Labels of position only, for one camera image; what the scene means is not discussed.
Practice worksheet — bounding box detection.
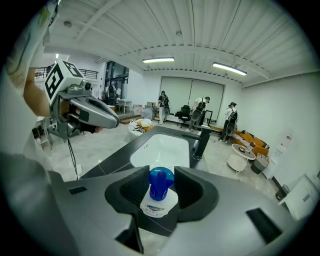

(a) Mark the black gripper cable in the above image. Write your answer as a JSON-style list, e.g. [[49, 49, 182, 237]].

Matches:
[[66, 137, 79, 180]]

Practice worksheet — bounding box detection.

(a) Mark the black waste bin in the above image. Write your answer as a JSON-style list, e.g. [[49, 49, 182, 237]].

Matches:
[[275, 184, 291, 201]]

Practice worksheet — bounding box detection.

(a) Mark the striped black white blanket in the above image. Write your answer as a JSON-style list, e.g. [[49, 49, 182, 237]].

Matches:
[[129, 119, 145, 132]]

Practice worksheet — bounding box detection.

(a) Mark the white cabinet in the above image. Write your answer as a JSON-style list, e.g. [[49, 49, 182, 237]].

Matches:
[[278, 173, 320, 221]]

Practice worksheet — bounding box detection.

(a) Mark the white sink basin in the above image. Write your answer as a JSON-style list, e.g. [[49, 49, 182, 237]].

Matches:
[[129, 133, 190, 169]]

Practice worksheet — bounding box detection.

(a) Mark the black office chair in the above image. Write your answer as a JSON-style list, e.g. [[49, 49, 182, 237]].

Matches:
[[178, 104, 192, 129]]

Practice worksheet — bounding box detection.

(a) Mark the white round pouf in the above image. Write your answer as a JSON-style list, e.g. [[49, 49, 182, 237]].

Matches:
[[127, 118, 156, 141]]

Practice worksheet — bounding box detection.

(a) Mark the ceiling tube light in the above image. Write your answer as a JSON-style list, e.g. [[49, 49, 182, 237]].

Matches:
[[142, 56, 175, 64], [212, 61, 248, 76]]

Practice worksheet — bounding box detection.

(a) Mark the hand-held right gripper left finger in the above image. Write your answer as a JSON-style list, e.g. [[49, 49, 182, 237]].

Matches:
[[63, 165, 151, 256]]

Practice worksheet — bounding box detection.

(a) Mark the orange sofa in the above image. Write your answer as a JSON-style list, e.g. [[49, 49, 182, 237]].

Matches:
[[231, 129, 270, 157]]

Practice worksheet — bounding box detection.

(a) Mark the gray metal cabinet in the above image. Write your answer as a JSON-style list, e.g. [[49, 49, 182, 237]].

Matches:
[[143, 104, 157, 121]]

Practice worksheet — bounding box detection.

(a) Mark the white round table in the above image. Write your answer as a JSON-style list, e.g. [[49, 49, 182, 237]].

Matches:
[[226, 143, 257, 173]]

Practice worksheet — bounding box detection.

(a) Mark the black faucet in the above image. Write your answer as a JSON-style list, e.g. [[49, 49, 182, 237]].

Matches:
[[181, 124, 213, 160]]

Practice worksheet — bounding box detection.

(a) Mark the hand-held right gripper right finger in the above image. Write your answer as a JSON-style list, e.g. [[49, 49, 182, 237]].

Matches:
[[159, 166, 296, 256]]

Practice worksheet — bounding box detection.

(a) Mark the person's left forearm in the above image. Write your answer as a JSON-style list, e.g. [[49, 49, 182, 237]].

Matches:
[[23, 67, 52, 118]]

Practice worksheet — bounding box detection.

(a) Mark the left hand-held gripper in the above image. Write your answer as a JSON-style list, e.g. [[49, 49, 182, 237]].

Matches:
[[44, 59, 120, 144]]

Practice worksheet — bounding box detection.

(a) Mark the person's left hand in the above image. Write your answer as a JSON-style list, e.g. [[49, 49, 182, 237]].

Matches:
[[59, 99, 71, 117]]

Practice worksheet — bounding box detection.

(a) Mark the white roller blind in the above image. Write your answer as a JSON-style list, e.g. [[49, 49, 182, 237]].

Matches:
[[159, 76, 193, 118], [191, 79, 225, 123]]

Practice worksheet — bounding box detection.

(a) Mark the person's white printed shirt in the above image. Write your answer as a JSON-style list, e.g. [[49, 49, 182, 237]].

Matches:
[[0, 0, 61, 163]]

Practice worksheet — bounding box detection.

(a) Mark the white bottle blue pump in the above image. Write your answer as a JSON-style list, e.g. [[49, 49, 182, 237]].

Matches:
[[139, 167, 179, 220]]

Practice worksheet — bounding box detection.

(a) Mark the gray storage basket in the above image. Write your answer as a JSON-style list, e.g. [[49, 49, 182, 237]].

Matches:
[[250, 152, 270, 175]]

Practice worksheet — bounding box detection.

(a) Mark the wooden step platform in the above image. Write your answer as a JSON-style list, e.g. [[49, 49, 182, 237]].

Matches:
[[119, 114, 137, 125]]

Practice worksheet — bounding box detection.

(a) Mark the black rectangular frame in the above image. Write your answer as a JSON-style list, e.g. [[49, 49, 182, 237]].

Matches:
[[203, 109, 214, 129]]

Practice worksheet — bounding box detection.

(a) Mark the orange cushion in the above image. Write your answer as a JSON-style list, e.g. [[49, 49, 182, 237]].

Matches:
[[140, 119, 155, 131]]

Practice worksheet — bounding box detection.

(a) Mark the black balcony railing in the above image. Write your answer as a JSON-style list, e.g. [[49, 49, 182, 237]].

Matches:
[[34, 66, 100, 81]]

